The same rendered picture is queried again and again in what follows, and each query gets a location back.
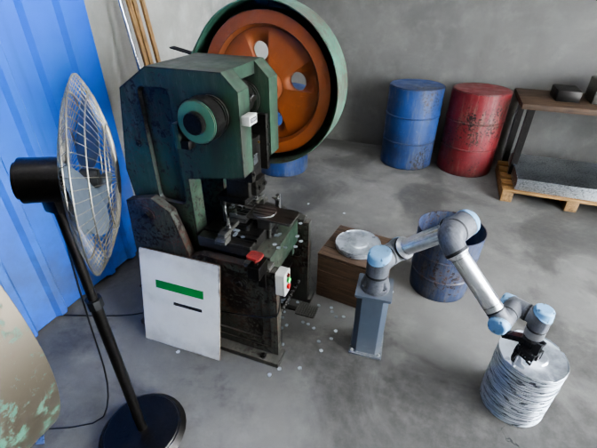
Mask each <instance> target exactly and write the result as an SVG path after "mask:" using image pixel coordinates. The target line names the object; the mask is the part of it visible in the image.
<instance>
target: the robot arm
mask: <svg viewBox="0 0 597 448"><path fill-rule="evenodd" d="M480 227H481V222H480V219H479V217H478V216H477V215H476V214H475V213H474V212H472V211H470V210H461V211H458V212H457V213H456V214H454V215H452V216H449V217H448V218H445V219H443V220H441V221H440V223H439V225H437V226H434V227H432V228H429V229H426V230H424V231H421V232H419V233H417V234H415V235H413V236H409V237H405V236H399V237H396V238H393V239H392V240H390V241H389V242H388V243H386V244H384V245H382V244H380V245H375V246H373V247H371V248H370V250H369V252H368V255H367V264H366V271H365V274H364V276H363V278H362V281H361V288H362V290H363V291H364V292H365V293H367V294H369V295H370V296H375V297H380V296H384V295H386V294H388V292H389V289H390V283H389V279H388V274H389V269H390V268H391V267H393V266H394V265H396V264H397V263H398V262H400V261H402V260H406V259H409V258H410V257H412V255H413V253H415V252H420V251H423V250H425V249H428V248H431V247H434V246H436V245H440V247H441V250H442V252H443V254H444V256H445V257H446V259H447V260H450V261H451V262H452V263H453V265H454V266H455V268H456V269H457V271H458V273H459V274H460V275H461V276H462V278H463V280H464V281H465V283H466V285H467V286H468V288H469V289H470V291H471V292H472V294H473V295H474V297H475V298H476V299H477V301H478V302H479V304H480V305H481V307H482V309H483V311H484V312H485V314H486V315H487V317H488V318H489V321H488V328H489V329H490V331H491V332H493V333H495V334H496V335H501V337H502V338H503V339H508V340H514V341H518V342H519V343H518V344H517V345H516V346H515V348H514V350H513V353H512V355H511V362H512V366H513V367H515V366H518V367H519V368H521V369H523V370H525V366H524V364H525V365H527V366H531V364H532V362H533V361H537V360H538V359H541V357H542V355H543V354H544V352H545V351H544V350H543V347H544V346H546V344H547V343H546V342H545V341H543V339H544V337H545V336H546V333H547V332H548V330H549V328H550V326H551V324H552V323H553V319H554V317H555V311H554V309H553V308H552V307H550V306H549V305H546V304H543V303H538V304H536V305H532V304H530V303H528V302H527V301H525V300H522V299H520V298H518V297H517V296H515V295H512V294H511V293H508V292H506V293H505V294H504V295H503V296H502V297H501V299H499V297H498V296H497V295H496V293H495V292H494V290H493V289H492V287H491V286H490V284H489V282H488V281H487V279H486V278H485V276H484V275H483V273H482V272H481V271H480V269H479V268H478V266H477V265H476V263H475V262H474V260H473V258H472V257H471V255H470V254H469V252H468V246H467V245H466V240H467V239H469V238H470V237H471V236H473V235H475V234H476V233H477V232H478V230H479V229H480ZM519 318H520V319H521V320H523V321H526V322H527V324H526V326H525V328H524V330H523V333H522V332H515V331H510V330H511V328H512V326H513V325H514V323H515V322H516V321H517V320H518V319H519ZM541 354H542V355H541Z"/></svg>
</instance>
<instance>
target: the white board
mask: <svg viewBox="0 0 597 448"><path fill-rule="evenodd" d="M139 264H140V275H141V286H142V296H143V307H144V317H145V328H146V338H148V339H151V340H155V341H159V342H162V343H164V344H167V345H170V346H173V347H176V348H181V349H184V350H186V351H190V352H193V353H196V354H198V355H201V356H207V357H209V358H212V359H215V360H218V361H220V265H217V264H213V263H210V262H206V261H202V260H195V259H191V258H188V257H184V256H179V255H176V254H172V253H168V252H161V251H157V250H154V249H149V248H146V247H142V246H141V247H140V248H139Z"/></svg>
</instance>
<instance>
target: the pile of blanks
mask: <svg viewBox="0 0 597 448"><path fill-rule="evenodd" d="M567 377H568V376H567ZM567 377H566V379H567ZM566 379H565V380H566ZM565 380H563V381H561V382H558V383H554V384H545V383H540V382H536V381H534V380H530V379H529V378H525V377H523V376H521V375H520V374H519V373H518V372H516V371H514V370H513V369H512V368H511V367H510V366H509V365H508V364H507V363H506V362H505V361H504V359H503V358H502V356H501V355H500V353H499V350H498V344H497V346H496V348H495V350H494V353H493V356H492V358H491V360H490V363H489V366H488V368H487V370H486V372H485V374H484V377H483V379H482V383H481V385H480V395H481V398H482V401H483V403H484V404H485V406H486V407H487V408H488V410H489V411H490V412H491V413H492V414H493V415H495V416H496V417H497V418H499V419H500V420H502V421H503V422H505V423H507V424H509V425H512V424H513V425H514V426H515V427H519V428H529V427H533V426H535V425H537V424H538V423H539V422H540V421H541V420H542V418H543V416H544V414H545V412H546V411H547V409H548V407H549V406H550V404H551V402H552V401H553V399H554V398H555V396H556V395H557V393H558V391H560V389H561V385H562V384H563V382H564V381H565Z"/></svg>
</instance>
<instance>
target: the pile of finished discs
mask: <svg viewBox="0 0 597 448"><path fill-rule="evenodd" d="M380 244H381V242H380V240H379V238H378V237H377V236H374V234H372V233H370V232H368V231H364V230H359V229H353V230H348V231H347V232H342V233H340V234H339V235H338V236H337V238H336V248H337V250H338V251H339V252H340V253H341V254H342V255H344V256H346V257H348V258H350V257H351V258H350V259H355V260H367V255H368V252H369V250H370V248H371V247H373V246H375V245H380Z"/></svg>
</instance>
